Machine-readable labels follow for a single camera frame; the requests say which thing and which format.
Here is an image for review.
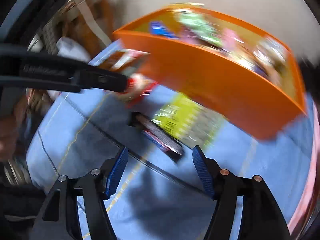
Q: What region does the clear bag brown pastry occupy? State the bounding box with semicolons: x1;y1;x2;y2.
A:
98;49;150;77

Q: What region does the sunflower seed bag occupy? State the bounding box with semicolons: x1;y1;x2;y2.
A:
152;93;225;150

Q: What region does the red rim rice cracker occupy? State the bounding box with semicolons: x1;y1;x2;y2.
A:
117;73;158;107

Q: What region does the brown chocolate bar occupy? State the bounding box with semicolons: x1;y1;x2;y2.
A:
131;112;184;163

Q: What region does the black white label snack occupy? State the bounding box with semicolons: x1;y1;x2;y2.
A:
253;36;288;87

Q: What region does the green pea snack bag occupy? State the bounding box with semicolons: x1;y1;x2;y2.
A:
172;9;223;48

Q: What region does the pink cookie bag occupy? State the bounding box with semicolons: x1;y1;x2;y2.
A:
221;28;244;53

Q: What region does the blue cookie pack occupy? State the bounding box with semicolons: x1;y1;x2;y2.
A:
149;21;178;40

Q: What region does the person's left hand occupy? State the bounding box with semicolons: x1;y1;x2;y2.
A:
0;95;27;162

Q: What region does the pink cloth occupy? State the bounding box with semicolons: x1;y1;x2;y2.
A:
288;103;319;239

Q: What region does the white plastic bag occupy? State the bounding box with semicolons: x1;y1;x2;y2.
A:
56;37;91;63

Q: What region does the wooden chair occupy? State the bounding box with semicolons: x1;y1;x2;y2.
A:
41;0;113;58

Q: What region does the blue quilted tablecloth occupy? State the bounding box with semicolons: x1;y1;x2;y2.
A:
27;89;313;239

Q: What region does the orange storage box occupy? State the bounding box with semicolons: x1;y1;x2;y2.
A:
113;6;307;140

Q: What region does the white power cable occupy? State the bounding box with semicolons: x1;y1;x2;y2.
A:
75;0;112;47

